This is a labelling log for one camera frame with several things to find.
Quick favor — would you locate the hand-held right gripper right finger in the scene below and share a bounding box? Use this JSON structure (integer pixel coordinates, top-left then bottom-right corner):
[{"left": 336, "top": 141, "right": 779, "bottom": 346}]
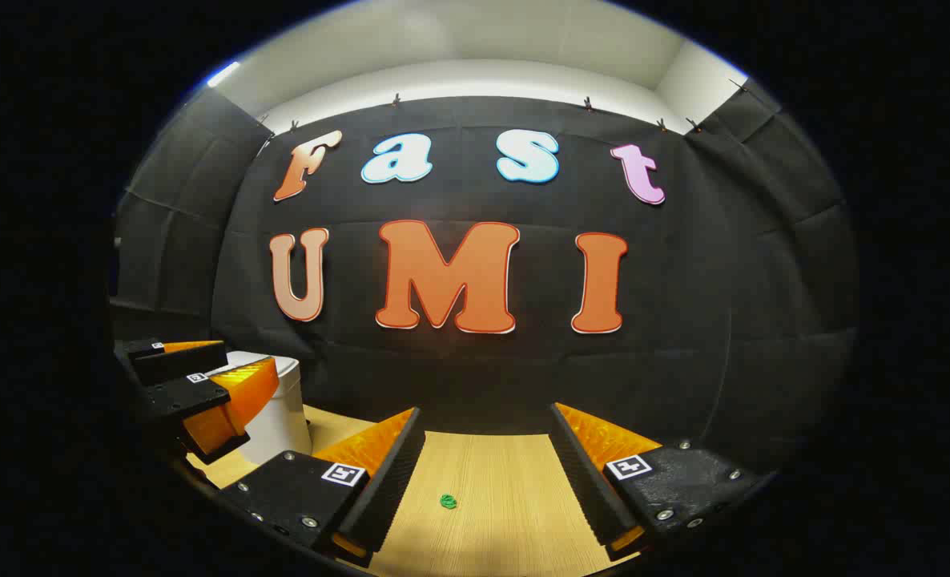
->
[{"left": 549, "top": 402, "right": 772, "bottom": 562}]

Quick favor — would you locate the white desktop garbage bin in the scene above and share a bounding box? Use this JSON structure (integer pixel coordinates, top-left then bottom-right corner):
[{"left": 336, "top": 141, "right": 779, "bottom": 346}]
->
[{"left": 203, "top": 350, "right": 313, "bottom": 467}]

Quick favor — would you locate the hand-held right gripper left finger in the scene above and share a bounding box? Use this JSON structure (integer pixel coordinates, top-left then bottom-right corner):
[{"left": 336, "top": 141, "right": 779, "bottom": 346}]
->
[{"left": 220, "top": 406, "right": 427, "bottom": 568}]

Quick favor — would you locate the black backdrop cloth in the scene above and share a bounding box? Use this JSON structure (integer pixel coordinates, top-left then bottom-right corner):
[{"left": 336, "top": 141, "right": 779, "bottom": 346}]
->
[{"left": 109, "top": 80, "right": 859, "bottom": 474}]

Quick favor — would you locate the wooden desktop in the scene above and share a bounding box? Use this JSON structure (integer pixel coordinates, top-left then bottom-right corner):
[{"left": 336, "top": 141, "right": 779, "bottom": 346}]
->
[{"left": 187, "top": 405, "right": 644, "bottom": 577}]

